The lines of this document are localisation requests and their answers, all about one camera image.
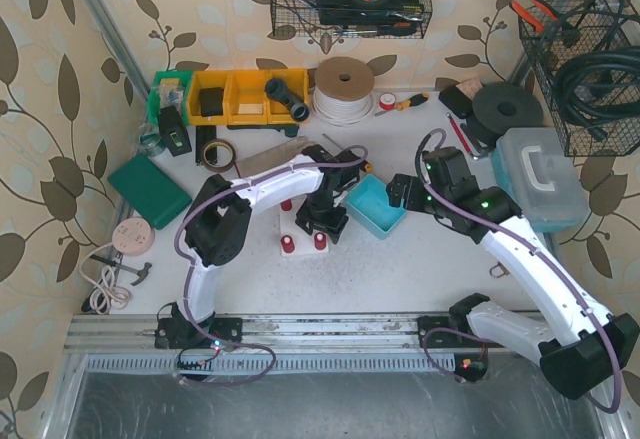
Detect black box in bin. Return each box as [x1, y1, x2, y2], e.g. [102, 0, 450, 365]
[198, 87, 224, 117]

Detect teal clear toolbox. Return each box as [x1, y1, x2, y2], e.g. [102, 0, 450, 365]
[490, 127, 589, 233]

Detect green notebook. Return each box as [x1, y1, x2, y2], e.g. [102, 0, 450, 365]
[108, 154, 192, 230]

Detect white coiled cord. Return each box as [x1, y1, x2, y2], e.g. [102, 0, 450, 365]
[79, 243, 134, 316]

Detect black block with sponge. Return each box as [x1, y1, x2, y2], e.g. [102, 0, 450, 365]
[438, 77, 483, 119]

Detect small brass padlock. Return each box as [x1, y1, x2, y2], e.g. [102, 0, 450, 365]
[489, 262, 510, 279]

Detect beige work glove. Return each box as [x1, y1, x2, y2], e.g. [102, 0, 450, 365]
[236, 136, 310, 178]

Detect green storage bin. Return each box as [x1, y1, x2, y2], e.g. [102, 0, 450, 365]
[146, 71, 193, 125]

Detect black meter device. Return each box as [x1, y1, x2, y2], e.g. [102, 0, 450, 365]
[157, 106, 192, 157]

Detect right wire basket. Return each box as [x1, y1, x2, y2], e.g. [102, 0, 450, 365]
[517, 0, 639, 157]

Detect yellow bin right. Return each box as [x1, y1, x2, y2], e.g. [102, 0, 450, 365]
[264, 69, 310, 125]

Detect yellow bin left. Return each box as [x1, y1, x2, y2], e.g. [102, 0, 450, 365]
[187, 70, 230, 126]

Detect black orange flathead screwdriver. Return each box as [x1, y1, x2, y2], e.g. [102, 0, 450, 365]
[322, 133, 374, 173]

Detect teal spring tray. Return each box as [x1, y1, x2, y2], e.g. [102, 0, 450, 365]
[343, 174, 406, 240]

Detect yellow black screwdriver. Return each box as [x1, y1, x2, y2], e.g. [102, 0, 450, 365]
[374, 93, 429, 117]

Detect black coiled hose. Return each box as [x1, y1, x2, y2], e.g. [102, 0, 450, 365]
[554, 0, 640, 140]

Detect brown packing tape roll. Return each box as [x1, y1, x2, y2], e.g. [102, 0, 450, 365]
[200, 139, 236, 173]

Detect white peg base plate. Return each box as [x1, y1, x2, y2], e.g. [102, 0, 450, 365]
[278, 208, 330, 258]

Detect white cable spool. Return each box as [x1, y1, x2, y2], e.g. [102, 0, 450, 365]
[312, 57, 375, 127]

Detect orange handled pliers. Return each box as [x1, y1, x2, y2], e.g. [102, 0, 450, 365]
[509, 0, 559, 34]

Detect small claw hammer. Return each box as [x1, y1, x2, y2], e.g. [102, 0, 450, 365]
[90, 254, 152, 286]

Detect yellow bin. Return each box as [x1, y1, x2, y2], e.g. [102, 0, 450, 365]
[187, 70, 230, 126]
[264, 69, 310, 125]
[225, 70, 269, 126]

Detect yellow bin middle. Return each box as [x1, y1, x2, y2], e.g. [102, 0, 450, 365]
[225, 70, 269, 126]

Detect glass jar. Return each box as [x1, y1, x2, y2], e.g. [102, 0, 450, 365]
[138, 124, 166, 158]

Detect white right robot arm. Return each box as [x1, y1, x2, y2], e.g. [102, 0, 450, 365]
[386, 146, 639, 413]

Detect red white tape roll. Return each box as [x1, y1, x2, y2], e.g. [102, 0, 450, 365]
[379, 92, 396, 111]

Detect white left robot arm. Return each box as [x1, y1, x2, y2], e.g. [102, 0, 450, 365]
[157, 145, 368, 349]

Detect red handled hex key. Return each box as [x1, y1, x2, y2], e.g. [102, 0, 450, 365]
[446, 113, 492, 161]

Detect large red spring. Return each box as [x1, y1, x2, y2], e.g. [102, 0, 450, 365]
[280, 235, 295, 254]
[280, 200, 293, 211]

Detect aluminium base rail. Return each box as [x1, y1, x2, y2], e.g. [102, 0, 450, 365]
[63, 311, 606, 378]

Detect grey pipe fitting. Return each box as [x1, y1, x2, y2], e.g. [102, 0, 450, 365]
[264, 78, 310, 123]

